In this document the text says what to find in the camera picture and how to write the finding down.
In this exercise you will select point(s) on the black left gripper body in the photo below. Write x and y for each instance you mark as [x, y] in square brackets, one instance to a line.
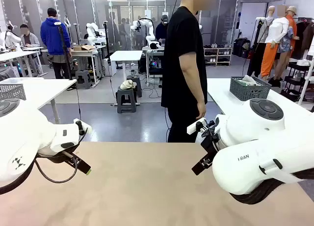
[56, 156]

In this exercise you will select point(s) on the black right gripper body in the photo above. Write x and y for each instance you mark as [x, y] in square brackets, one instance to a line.
[209, 148]

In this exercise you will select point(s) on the person's right forearm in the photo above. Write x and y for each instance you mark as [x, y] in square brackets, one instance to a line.
[193, 88]

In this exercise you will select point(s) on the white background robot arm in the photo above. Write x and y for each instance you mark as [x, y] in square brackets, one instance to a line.
[12, 38]
[150, 36]
[91, 32]

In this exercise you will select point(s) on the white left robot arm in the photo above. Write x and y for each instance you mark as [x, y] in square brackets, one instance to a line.
[24, 127]

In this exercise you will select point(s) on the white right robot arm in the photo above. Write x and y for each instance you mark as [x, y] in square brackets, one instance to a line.
[245, 162]

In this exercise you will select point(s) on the grey perforated plastic basket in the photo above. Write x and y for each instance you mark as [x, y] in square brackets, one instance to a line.
[12, 92]

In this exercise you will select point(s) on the person's right hand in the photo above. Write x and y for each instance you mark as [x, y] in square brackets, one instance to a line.
[200, 111]

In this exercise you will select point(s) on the grey step stool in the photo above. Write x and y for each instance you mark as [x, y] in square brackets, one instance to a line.
[138, 86]
[83, 78]
[126, 92]

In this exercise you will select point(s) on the wooden shoe rack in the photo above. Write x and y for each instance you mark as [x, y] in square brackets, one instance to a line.
[220, 56]

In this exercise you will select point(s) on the cream cloth bundle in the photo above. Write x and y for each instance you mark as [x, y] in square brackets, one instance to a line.
[127, 84]

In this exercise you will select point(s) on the black computer with coloured lights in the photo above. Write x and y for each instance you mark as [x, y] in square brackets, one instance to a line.
[155, 68]

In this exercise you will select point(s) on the white cabinet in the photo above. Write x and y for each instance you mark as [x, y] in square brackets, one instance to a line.
[111, 68]

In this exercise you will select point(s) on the small dark cup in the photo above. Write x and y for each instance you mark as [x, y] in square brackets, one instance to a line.
[133, 73]

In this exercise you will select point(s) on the black luggage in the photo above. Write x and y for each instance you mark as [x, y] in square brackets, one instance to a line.
[241, 48]

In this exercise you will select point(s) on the grey work desk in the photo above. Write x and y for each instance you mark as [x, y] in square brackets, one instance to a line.
[81, 53]

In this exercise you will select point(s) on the long white desk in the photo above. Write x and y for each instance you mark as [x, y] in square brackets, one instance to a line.
[14, 55]

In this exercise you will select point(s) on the open cardboard box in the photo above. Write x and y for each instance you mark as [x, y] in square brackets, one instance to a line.
[79, 48]

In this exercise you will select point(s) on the person in black t-shirt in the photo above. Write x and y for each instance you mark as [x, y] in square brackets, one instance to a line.
[181, 39]

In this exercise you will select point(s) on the grey robot workbench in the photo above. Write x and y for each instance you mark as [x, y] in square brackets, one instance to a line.
[153, 48]

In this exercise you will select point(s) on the white metal stand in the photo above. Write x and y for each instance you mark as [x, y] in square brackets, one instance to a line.
[307, 83]

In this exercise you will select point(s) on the white standing desk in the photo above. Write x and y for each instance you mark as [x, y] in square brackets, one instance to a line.
[126, 55]

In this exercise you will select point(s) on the person in grey jacket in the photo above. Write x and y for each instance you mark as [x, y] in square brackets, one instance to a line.
[30, 40]

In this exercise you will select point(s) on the man in blue hoodie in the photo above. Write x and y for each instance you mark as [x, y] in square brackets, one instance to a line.
[52, 36]

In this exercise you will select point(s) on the black utility cart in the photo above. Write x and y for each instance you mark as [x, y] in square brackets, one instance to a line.
[299, 67]

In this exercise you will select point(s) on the black pole stand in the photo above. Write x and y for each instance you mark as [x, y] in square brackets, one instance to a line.
[107, 44]

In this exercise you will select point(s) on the person in dark jacket, cap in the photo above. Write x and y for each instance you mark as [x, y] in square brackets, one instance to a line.
[160, 32]

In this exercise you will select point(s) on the white folded cloth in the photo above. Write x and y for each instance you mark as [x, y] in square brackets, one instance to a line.
[303, 63]

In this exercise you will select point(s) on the mannequin with grey top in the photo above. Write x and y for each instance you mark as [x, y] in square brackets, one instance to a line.
[266, 29]

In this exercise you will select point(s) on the mannequin white sweater orange trousers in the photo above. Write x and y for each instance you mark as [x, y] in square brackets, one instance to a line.
[277, 32]

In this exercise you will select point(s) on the white sign panel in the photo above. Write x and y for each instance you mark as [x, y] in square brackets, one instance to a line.
[147, 14]

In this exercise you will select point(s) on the mannequin beige cap orange shirt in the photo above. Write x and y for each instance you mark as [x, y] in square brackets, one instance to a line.
[291, 24]

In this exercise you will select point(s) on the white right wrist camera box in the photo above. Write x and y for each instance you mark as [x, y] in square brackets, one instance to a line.
[192, 128]

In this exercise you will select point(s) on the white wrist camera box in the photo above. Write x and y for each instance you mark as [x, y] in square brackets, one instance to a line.
[84, 126]
[192, 128]

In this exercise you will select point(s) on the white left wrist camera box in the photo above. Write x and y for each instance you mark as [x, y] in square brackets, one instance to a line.
[84, 126]

